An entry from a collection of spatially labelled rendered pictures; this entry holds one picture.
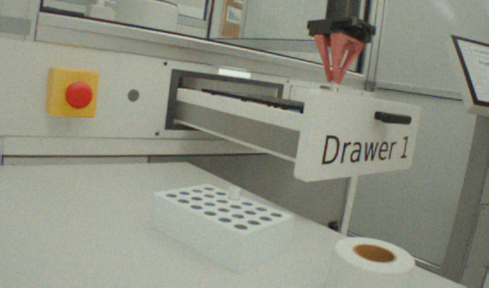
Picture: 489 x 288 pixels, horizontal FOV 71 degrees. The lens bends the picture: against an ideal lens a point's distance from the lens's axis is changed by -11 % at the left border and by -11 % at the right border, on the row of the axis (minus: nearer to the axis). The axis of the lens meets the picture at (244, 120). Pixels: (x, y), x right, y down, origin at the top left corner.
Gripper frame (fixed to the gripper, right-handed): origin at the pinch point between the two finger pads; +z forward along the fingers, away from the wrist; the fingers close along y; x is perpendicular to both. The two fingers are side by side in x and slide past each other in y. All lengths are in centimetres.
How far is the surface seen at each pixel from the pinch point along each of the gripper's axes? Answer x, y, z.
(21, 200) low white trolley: -43.3, -5.6, 21.3
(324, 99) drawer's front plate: -14.4, 10.7, 4.7
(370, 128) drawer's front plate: -2.7, 10.1, 7.3
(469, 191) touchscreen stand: 98, -7, 24
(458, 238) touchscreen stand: 99, -7, 43
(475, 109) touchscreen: 75, -1, -4
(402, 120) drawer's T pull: -0.4, 13.7, 5.4
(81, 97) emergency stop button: -35.0, -15.2, 8.9
